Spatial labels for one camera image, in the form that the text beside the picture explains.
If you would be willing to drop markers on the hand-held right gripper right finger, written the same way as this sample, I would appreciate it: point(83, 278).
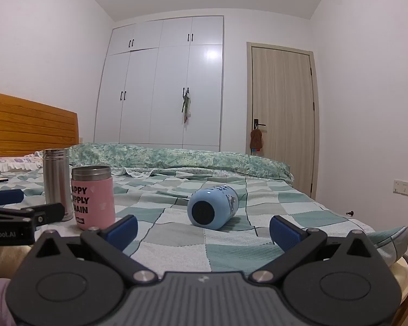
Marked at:
point(285, 233)

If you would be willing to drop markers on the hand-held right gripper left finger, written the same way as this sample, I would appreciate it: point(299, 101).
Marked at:
point(124, 230)

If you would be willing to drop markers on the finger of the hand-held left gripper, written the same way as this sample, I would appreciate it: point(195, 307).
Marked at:
point(6, 197)
point(49, 212)

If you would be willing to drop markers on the blue cup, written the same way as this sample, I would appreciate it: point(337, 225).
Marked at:
point(212, 207)

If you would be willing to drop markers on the pink cup with steel rim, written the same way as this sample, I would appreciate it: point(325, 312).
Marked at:
point(93, 200)

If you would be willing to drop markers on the silver steel thermos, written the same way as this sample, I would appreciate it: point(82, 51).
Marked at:
point(56, 180)

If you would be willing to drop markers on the purple floral pillow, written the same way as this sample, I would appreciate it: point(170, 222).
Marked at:
point(10, 161)

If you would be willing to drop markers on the green checkered bed sheet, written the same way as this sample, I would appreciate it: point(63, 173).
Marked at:
point(176, 241)

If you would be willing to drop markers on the black door stopper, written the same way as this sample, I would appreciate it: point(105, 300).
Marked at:
point(350, 213)

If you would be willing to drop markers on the wooden headboard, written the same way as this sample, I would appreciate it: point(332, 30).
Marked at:
point(27, 125)

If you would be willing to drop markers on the green floral quilt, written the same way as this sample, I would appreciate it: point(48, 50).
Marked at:
point(190, 161)

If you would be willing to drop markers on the brown hanging cloth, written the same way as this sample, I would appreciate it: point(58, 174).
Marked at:
point(256, 141)

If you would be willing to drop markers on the light wooden door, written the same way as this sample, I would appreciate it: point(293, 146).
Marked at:
point(282, 108)

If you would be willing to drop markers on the green hanging ornament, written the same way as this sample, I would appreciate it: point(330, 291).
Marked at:
point(186, 107)

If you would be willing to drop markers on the white wardrobe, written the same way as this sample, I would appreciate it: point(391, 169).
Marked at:
point(163, 85)

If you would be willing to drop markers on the white wall socket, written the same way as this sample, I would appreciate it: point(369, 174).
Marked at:
point(406, 187)

